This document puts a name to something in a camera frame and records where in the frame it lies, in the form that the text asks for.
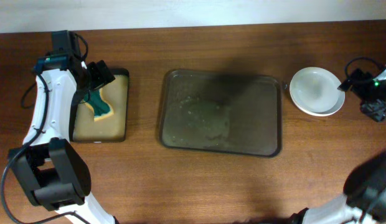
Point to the light grey plate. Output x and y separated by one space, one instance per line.
315 91

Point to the green and yellow sponge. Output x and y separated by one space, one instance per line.
95 101

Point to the dark brown serving tray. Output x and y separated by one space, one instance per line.
221 112

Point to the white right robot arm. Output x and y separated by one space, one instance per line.
364 194

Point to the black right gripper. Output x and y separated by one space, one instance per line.
373 112

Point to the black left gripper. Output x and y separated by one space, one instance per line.
101 78

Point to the black tray with soapy water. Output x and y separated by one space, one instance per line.
112 129

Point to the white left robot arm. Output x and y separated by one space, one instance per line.
49 170

